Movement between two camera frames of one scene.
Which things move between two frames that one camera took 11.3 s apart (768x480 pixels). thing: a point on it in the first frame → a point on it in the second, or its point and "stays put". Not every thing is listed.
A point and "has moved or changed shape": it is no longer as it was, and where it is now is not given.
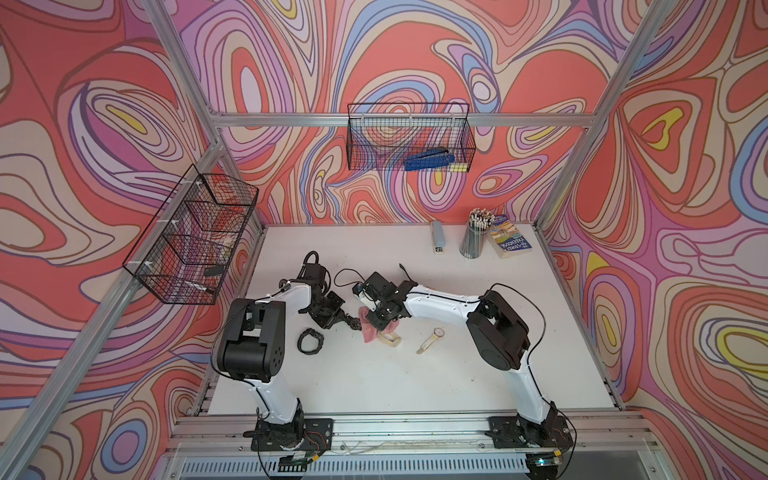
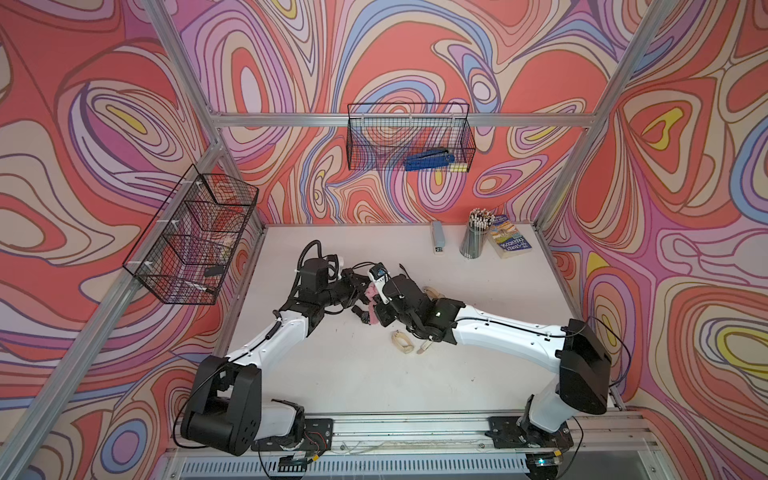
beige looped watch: x=392 y=339 → x=402 y=342
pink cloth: x=369 y=331 has moved or changed shape
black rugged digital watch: x=414 y=282 stays put
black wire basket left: x=186 y=251 stays put
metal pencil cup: x=476 y=233 stays put
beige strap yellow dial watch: x=438 y=332 stays put
